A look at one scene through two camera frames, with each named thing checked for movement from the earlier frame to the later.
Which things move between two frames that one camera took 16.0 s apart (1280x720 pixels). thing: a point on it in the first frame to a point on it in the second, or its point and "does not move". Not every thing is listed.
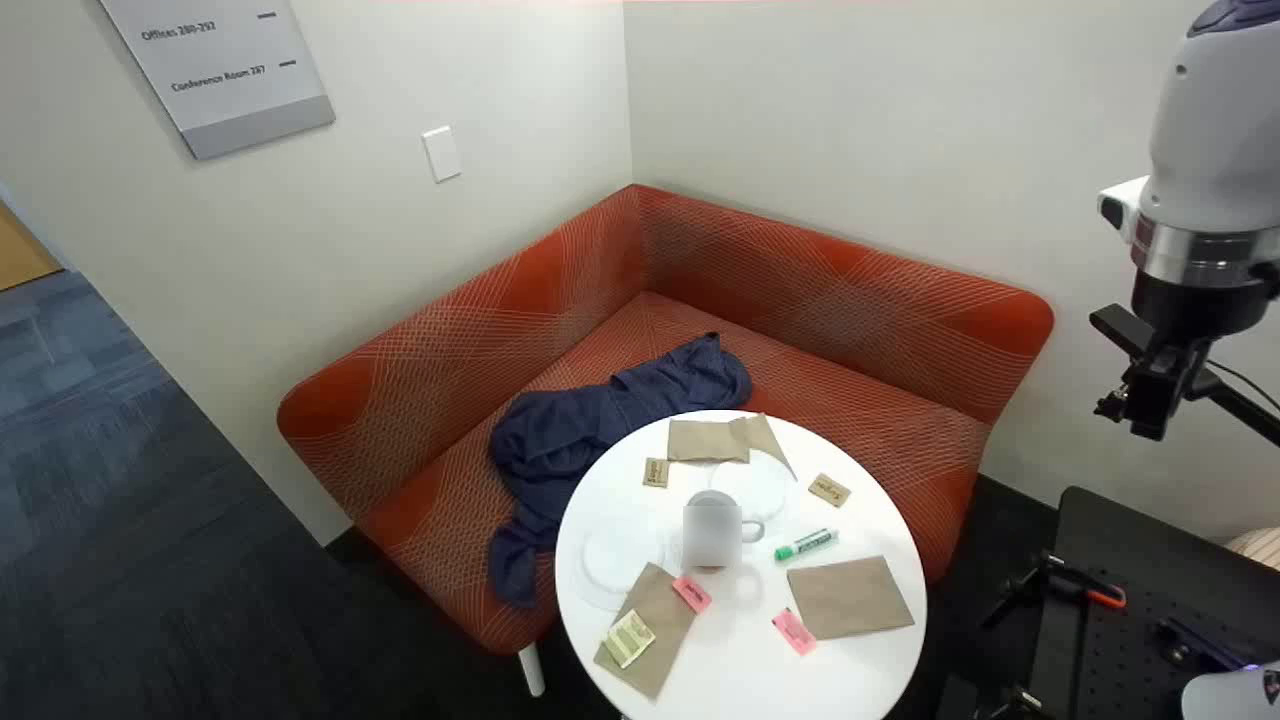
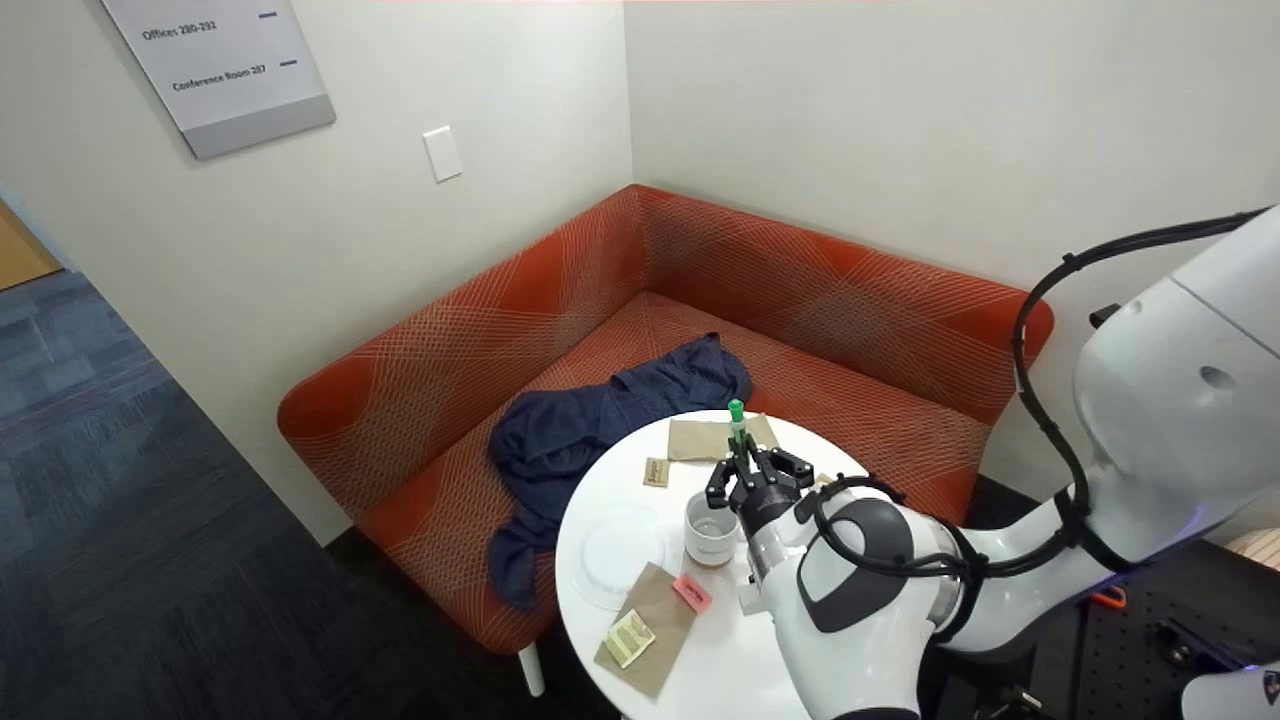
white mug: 714,526 does not move
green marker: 803,541 to 738,409
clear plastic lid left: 610,563 does not move
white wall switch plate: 440,153 does not move
